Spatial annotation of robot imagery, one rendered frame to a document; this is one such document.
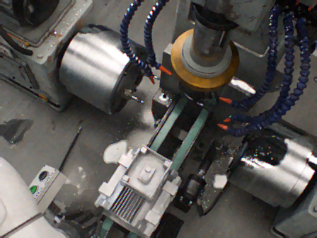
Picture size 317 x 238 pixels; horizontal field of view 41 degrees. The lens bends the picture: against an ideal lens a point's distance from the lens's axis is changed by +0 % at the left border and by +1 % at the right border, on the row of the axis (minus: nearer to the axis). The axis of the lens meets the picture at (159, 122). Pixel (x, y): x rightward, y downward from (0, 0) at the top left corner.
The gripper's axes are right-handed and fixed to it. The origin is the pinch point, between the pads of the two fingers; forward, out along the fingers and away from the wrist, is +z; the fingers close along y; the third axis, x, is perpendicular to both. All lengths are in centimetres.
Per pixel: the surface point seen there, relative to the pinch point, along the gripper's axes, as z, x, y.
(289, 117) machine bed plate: 62, -47, -39
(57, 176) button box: 4.5, -2.1, 15.8
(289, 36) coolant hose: -4, -64, -22
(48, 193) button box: 2.4, 2.7, 15.5
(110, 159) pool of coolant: 37.3, -4.5, 11.5
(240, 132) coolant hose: 4.0, -38.6, -23.5
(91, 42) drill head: 16, -40, 28
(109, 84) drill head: 14.4, -31.6, 17.1
